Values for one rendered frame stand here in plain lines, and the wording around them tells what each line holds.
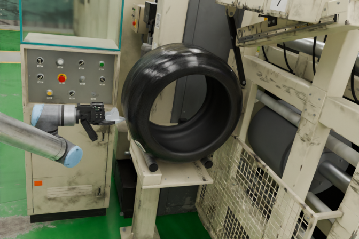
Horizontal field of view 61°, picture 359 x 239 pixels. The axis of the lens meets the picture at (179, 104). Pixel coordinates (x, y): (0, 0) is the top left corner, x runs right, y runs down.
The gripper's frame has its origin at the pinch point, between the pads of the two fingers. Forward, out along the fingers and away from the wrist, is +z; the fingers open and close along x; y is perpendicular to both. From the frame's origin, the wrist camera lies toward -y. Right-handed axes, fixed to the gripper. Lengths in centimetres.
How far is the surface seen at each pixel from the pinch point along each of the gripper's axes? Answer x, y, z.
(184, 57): -8.9, 32.9, 21.5
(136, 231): 27, -93, 21
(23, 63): 60, 7, -47
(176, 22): 26, 43, 27
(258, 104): 45, -8, 103
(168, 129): 15.2, -12.6, 28.2
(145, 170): -7.2, -22.9, 11.5
